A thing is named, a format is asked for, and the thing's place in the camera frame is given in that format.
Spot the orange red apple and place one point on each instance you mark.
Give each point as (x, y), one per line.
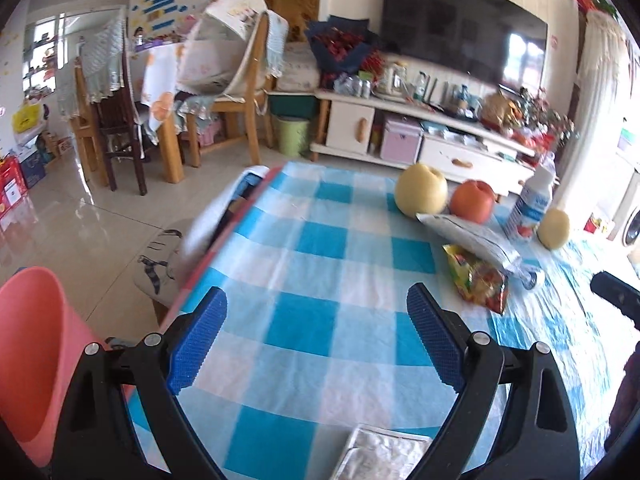
(472, 201)

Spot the yellow bag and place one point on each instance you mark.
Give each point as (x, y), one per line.
(27, 117)

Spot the clear water bottle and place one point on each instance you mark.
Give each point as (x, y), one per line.
(422, 86)

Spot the yellow pear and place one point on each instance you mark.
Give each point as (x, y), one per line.
(554, 229)
(421, 189)

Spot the dark wrapped red bouquet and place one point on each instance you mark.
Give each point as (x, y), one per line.
(342, 50)

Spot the green waste bin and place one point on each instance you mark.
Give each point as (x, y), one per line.
(292, 135)

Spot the pale blue knit towel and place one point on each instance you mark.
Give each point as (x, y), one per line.
(276, 42)

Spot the blue cardboard box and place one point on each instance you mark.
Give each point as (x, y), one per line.
(32, 170)

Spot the pink plastic bin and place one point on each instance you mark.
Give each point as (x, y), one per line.
(35, 350)

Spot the dark green box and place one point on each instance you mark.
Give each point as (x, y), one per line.
(292, 105)

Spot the white tassel wall hanging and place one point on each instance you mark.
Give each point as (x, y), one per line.
(602, 85)

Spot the dark wooden chair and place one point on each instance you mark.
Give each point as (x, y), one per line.
(117, 135)

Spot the glass kettle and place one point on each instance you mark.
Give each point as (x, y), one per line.
(395, 80)

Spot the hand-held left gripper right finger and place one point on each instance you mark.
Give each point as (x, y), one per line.
(435, 340)

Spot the dining table with printed cloth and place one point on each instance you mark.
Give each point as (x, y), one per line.
(160, 90)

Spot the red gift boxes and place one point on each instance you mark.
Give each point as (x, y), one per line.
(12, 187)

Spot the yellow red snack packet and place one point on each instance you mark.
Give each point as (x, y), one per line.
(475, 280)

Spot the black television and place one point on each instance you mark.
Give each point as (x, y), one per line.
(460, 25)

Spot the blue white checkered tablecloth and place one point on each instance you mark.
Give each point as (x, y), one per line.
(320, 270)

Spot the dried flower bunch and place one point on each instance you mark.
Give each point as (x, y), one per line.
(547, 115)

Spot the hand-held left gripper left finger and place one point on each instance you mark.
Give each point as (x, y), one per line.
(197, 340)

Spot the white tv cabinet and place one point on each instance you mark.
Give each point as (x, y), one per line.
(350, 125)

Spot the white printed cloth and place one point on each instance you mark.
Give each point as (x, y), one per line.
(220, 45)

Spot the silver foil packet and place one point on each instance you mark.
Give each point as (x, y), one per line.
(380, 455)

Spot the grey lace chair cover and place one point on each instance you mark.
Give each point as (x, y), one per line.
(102, 60)

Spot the light wooden chair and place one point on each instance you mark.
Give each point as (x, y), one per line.
(252, 85)

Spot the white yogurt bottle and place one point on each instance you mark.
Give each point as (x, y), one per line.
(530, 205)

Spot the pale cardboard box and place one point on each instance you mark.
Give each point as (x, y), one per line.
(299, 70)

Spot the pink storage box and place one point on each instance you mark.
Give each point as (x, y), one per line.
(400, 140)

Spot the white washing machine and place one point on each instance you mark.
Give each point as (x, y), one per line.
(631, 220)

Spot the silver white printed packet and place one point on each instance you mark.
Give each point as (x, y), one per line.
(475, 237)

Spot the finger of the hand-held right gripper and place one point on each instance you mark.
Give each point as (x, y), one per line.
(615, 295)

